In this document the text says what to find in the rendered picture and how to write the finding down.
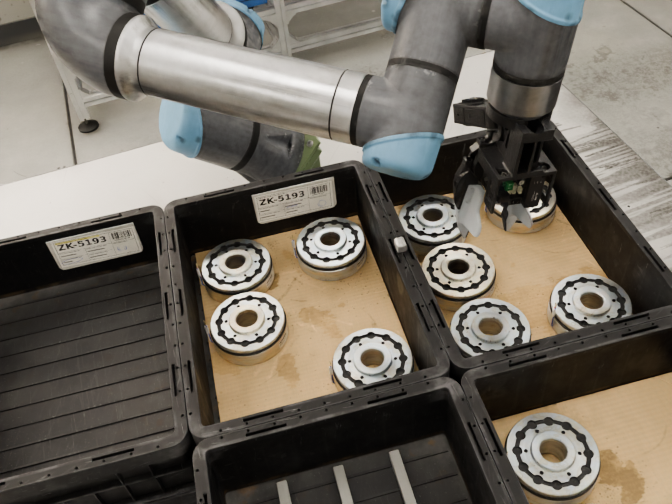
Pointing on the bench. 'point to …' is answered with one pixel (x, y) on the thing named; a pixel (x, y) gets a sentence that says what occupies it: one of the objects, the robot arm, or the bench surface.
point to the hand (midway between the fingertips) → (484, 222)
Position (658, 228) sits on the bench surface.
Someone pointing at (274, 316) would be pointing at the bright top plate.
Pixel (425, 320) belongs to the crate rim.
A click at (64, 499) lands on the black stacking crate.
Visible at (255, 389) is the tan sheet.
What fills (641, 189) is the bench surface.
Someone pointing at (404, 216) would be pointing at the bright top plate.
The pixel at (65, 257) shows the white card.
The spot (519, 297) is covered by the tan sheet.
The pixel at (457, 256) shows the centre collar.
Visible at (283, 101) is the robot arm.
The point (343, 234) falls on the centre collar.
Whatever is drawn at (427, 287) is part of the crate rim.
